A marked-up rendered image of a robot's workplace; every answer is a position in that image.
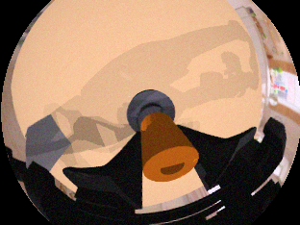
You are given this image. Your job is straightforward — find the orange tapered knob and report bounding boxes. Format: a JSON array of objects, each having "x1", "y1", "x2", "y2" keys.
[{"x1": 139, "y1": 112, "x2": 199, "y2": 182}]

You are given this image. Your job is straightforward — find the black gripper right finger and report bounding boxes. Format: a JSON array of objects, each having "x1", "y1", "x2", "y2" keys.
[{"x1": 177, "y1": 124, "x2": 257, "y2": 192}]

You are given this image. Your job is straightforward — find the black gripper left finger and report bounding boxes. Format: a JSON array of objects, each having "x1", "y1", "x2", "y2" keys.
[{"x1": 62, "y1": 131, "x2": 143, "y2": 210}]

